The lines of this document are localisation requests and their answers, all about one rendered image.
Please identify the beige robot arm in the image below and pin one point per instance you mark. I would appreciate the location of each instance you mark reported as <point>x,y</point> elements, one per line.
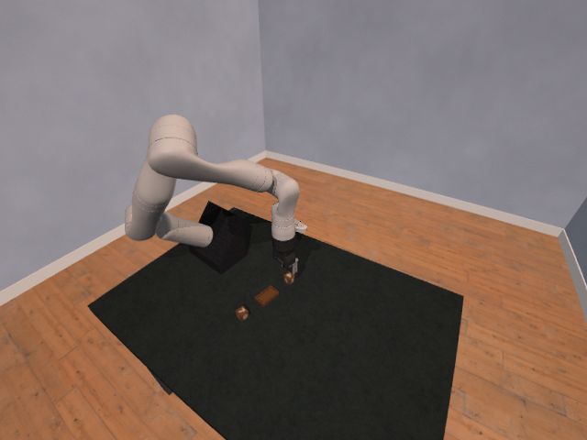
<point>173,155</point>

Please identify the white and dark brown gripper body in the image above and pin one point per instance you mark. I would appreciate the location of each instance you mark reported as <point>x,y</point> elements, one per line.
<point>283,242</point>

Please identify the orange cube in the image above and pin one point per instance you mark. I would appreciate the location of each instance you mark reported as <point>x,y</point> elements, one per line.
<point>242,313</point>
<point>288,278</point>

